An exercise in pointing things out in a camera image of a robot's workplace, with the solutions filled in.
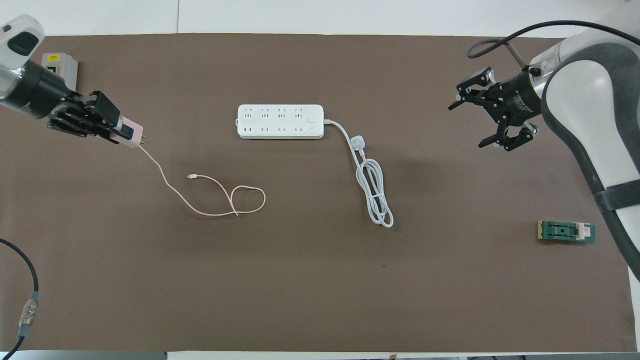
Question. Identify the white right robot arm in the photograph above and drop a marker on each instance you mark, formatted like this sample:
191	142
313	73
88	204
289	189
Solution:
595	115

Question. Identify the brown paper table mat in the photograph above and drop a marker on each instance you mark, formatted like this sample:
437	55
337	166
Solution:
320	280

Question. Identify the grey on off switch box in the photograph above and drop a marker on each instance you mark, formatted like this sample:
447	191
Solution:
67	67

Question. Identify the pink charger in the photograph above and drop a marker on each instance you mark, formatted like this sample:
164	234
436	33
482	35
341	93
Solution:
131	141

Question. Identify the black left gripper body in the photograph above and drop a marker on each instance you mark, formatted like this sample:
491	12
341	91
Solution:
40	92

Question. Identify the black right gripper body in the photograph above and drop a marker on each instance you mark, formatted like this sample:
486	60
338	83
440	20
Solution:
517	100

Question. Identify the white power strip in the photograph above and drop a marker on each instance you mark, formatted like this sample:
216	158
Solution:
280	121

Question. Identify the green knife switch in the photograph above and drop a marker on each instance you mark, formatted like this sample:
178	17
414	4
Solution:
565	232

